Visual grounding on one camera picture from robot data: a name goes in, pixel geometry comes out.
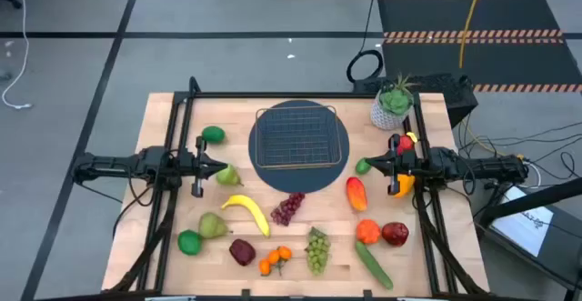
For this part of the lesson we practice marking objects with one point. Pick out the round dark blue mat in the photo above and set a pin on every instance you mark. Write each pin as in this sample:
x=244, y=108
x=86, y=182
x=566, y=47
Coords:
x=295, y=180

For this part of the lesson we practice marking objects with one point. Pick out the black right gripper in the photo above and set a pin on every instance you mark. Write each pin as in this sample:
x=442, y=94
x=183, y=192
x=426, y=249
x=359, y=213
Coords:
x=394, y=164

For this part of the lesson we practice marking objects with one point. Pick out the yellow orange bell pepper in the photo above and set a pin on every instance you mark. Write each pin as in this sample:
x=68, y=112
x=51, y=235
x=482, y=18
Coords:
x=406, y=183

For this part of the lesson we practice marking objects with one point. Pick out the monitor with white screen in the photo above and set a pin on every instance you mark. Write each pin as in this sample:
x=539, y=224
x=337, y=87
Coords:
x=523, y=221

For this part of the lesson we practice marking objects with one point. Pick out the succulent in white patterned pot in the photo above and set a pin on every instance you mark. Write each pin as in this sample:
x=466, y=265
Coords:
x=394, y=103

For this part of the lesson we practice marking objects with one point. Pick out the olive green pear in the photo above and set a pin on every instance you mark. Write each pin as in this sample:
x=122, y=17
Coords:
x=211, y=226

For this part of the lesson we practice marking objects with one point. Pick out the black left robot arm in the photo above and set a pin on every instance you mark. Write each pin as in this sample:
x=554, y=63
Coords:
x=113, y=164

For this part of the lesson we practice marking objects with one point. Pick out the small green lime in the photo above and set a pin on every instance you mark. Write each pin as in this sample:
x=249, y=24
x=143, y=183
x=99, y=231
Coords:
x=362, y=167

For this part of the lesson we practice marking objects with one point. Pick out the tangerine bunch with stem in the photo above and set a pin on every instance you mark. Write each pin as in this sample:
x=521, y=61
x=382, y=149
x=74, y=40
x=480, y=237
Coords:
x=273, y=257

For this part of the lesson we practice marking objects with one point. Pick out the green grape bunch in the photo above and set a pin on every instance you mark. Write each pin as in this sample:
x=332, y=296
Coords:
x=317, y=253

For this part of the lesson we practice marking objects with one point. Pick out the black perforated computer case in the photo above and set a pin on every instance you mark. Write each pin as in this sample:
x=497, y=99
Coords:
x=450, y=96

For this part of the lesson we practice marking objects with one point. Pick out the red and yellow mango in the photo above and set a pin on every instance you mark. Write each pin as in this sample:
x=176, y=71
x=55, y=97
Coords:
x=357, y=194

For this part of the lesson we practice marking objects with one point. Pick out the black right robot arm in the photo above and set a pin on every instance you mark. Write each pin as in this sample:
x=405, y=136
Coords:
x=477, y=167

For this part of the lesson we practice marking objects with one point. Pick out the yellow banana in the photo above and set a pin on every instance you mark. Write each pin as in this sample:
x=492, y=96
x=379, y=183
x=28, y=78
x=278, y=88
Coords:
x=247, y=204

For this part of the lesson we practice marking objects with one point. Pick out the red grape bunch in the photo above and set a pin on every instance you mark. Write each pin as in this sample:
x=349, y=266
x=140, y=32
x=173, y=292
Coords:
x=286, y=210

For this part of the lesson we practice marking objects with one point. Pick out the bright green pear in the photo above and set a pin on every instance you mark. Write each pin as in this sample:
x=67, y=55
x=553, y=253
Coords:
x=227, y=176

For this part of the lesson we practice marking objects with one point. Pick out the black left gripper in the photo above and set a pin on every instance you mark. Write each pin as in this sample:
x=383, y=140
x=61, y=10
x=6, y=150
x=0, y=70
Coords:
x=198, y=164

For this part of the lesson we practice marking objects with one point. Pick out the black diagonal stand beam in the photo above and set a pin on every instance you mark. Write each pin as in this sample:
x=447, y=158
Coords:
x=532, y=199

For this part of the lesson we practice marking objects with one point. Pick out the green cucumber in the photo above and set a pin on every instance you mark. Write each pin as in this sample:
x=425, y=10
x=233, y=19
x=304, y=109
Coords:
x=373, y=264

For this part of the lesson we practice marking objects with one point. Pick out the dark maroon fruit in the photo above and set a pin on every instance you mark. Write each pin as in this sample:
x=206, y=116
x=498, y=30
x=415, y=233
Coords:
x=242, y=252

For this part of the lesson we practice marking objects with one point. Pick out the black metal rig frame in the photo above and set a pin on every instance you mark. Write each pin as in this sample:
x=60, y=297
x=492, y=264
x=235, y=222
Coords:
x=273, y=95

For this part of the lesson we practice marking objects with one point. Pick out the large green lime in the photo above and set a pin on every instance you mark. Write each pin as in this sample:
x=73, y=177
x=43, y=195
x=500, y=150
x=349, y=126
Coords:
x=213, y=134

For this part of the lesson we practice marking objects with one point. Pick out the black hazard striped floor mat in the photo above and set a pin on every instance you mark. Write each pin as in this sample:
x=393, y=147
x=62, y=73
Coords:
x=500, y=14

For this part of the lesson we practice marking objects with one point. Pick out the bright red apple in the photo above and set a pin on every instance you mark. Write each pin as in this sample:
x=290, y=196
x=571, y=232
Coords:
x=405, y=143

